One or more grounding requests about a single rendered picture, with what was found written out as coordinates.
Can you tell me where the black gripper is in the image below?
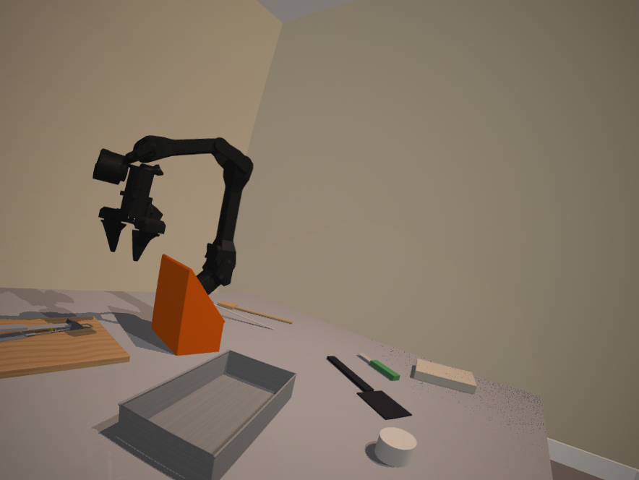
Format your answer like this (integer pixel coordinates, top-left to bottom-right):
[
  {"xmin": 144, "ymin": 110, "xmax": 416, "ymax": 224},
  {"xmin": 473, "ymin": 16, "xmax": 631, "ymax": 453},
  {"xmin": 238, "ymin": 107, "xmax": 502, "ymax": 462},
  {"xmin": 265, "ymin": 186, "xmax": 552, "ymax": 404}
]
[{"xmin": 98, "ymin": 187, "xmax": 166, "ymax": 261}]

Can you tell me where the grey rectangular roasting tin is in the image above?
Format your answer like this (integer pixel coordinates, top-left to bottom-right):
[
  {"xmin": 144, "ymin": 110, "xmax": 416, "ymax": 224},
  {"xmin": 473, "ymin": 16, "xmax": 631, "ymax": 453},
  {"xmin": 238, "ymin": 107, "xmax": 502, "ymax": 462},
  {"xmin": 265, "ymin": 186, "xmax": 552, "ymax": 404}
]
[{"xmin": 118, "ymin": 350, "xmax": 297, "ymax": 480}]

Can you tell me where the grey cylinder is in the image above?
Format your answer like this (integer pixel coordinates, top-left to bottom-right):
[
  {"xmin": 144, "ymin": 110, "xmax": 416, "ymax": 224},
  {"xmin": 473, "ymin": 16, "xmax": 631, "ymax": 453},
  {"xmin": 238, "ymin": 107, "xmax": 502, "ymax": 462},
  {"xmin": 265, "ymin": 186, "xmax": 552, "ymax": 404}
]
[{"xmin": 374, "ymin": 427, "xmax": 417, "ymax": 468}]

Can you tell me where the orange flat spatula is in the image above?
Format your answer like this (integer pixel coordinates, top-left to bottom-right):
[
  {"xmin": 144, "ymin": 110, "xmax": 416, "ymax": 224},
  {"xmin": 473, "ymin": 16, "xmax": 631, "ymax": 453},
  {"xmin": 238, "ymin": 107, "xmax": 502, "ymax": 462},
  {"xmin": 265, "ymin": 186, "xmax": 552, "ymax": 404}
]
[{"xmin": 218, "ymin": 301, "xmax": 293, "ymax": 324}]

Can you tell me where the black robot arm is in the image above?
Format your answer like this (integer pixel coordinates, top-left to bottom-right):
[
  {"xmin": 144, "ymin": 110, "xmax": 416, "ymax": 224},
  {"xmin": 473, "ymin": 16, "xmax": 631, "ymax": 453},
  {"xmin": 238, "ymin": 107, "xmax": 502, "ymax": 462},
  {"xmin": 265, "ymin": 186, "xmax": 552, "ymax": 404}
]
[{"xmin": 93, "ymin": 135, "xmax": 254, "ymax": 295}]

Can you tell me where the black spatula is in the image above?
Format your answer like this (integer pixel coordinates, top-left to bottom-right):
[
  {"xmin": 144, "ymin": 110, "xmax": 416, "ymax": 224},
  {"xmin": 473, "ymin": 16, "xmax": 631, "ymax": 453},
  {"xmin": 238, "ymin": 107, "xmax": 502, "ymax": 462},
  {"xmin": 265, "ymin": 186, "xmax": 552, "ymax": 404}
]
[{"xmin": 327, "ymin": 356, "xmax": 412, "ymax": 420}]

